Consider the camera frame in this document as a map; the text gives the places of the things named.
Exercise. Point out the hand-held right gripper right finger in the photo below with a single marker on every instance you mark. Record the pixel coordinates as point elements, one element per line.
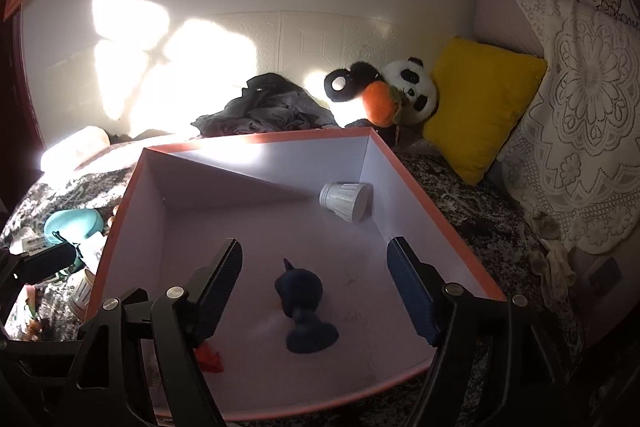
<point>411,294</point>

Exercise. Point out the teal pouch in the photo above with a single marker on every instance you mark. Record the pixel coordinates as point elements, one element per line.
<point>72,224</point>

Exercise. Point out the panda plush toy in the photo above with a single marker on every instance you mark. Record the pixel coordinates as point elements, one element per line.
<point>415,82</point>

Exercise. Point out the pile of dark clothes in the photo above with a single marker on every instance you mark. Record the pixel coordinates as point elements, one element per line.
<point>270,107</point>

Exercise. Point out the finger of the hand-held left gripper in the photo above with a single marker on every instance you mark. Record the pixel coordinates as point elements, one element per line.
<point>42,259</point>

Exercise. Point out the beige sock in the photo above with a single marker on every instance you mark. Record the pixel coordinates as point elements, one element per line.
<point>546,227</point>
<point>556,274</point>

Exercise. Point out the white ribbed cup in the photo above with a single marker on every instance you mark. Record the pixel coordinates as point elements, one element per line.
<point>345,201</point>
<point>81,294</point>

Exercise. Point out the white rolled towel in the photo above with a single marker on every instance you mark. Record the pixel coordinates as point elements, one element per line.
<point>70,149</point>

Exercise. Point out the pink padded headboard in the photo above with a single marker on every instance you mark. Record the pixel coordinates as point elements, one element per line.
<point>500,19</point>

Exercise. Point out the white lace pillow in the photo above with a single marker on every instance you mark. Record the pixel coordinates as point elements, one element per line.
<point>585,117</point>

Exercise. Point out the orange-rimmed white box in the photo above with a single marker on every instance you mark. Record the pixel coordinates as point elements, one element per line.
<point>260,247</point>

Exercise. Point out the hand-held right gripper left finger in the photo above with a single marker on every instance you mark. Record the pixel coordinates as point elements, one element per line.
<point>226,279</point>

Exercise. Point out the small dark pouch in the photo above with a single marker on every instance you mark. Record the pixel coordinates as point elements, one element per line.
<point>605,276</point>

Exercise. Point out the small red toy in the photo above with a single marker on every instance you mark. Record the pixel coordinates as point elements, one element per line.
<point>210,357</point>

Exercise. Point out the yellow pillow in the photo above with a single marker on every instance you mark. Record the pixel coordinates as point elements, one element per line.
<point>480,107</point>

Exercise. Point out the orange plush fruit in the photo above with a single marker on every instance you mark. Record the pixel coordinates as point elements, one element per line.
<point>379,104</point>

